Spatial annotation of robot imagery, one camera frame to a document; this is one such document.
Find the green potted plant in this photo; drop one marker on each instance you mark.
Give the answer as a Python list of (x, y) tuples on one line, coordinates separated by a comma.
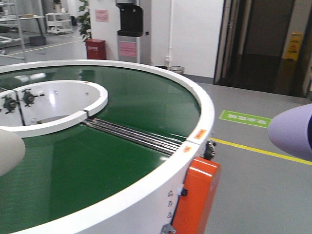
[(84, 20)]

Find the dark grey floor crate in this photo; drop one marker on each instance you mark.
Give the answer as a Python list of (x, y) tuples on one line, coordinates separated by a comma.
[(37, 40)]

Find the white outer conveyor rim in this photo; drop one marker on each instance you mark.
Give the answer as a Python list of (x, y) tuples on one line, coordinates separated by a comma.
[(140, 208)]

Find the black bearing block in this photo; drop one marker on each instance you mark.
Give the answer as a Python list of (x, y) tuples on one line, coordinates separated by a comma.
[(9, 104), (29, 98)]

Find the black round waste bin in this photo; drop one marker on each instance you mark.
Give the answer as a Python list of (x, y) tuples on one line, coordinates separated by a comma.
[(162, 67)]

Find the red fire extinguisher cabinet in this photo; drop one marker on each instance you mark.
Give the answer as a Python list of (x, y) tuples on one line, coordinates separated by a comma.
[(96, 49)]

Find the lavender plastic cup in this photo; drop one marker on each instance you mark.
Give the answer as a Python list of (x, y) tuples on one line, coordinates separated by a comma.
[(291, 131)]

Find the metal roller rack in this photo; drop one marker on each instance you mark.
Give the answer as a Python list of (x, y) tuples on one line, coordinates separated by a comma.
[(10, 29)]

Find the left black bearing block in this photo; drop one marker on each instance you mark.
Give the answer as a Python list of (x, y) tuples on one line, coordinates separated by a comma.
[(9, 104)]

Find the wire mesh waste bin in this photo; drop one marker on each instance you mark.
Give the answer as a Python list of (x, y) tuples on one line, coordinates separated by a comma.
[(177, 69)]

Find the steel transfer rollers near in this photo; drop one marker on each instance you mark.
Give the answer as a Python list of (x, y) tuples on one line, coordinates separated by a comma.
[(165, 145)]

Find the orange motor cover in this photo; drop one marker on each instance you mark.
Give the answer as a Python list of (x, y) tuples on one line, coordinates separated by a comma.
[(194, 206)]

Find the grey black water dispenser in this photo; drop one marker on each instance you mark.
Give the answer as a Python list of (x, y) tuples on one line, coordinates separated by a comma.
[(131, 29)]

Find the white shelf cart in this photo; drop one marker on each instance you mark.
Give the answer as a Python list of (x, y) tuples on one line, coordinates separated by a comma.
[(59, 23)]

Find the green circular conveyor belt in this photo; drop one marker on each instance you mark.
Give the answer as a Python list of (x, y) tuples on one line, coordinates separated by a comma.
[(67, 171)]

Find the right black bearing block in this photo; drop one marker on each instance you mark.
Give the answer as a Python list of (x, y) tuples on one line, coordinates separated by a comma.
[(29, 98)]

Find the white office desk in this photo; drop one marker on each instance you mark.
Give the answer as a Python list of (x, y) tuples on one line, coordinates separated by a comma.
[(35, 24)]

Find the yellow wet floor sign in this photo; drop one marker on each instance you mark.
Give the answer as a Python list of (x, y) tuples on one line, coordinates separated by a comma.
[(294, 45)]

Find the pink wall notice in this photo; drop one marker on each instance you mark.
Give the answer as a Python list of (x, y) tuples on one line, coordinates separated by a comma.
[(102, 15)]

